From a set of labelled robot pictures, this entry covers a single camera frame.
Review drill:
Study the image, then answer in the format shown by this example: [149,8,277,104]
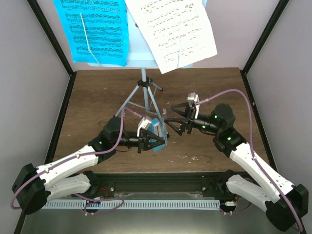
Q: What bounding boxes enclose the black frame post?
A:
[26,0,75,76]
[242,0,290,73]

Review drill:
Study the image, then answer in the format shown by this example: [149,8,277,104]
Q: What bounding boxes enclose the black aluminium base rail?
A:
[83,170,246,199]

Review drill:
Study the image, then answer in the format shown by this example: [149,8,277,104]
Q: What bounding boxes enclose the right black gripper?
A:
[165,103,221,136]

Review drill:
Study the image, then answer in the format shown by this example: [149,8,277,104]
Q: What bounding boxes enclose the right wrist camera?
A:
[187,92,199,108]

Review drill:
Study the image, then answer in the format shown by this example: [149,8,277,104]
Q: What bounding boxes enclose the light blue slotted cable duct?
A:
[43,199,220,210]

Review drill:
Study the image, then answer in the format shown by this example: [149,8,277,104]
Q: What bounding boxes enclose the white sheet music page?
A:
[125,0,217,74]

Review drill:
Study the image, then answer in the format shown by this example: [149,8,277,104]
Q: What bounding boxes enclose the left black frame post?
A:
[26,0,75,76]

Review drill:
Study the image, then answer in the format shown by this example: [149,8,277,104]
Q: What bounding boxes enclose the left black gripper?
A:
[114,130,165,154]

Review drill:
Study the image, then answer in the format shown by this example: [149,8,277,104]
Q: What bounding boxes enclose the blue sheet music page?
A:
[53,0,129,67]

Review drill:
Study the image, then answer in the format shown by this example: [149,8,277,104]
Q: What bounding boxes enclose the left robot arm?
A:
[10,117,166,215]

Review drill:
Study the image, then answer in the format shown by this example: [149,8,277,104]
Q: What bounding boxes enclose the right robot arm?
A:
[165,102,309,232]

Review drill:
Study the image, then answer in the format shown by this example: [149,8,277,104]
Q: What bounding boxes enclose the light blue music stand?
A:
[86,0,208,122]

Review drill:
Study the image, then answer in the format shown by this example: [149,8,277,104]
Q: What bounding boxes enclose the right black frame post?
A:
[242,0,290,73]

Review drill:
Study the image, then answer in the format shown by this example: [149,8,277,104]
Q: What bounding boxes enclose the clear metronome cover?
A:
[162,108,168,146]

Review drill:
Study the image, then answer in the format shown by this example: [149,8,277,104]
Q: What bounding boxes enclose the blue metronome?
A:
[148,118,168,152]

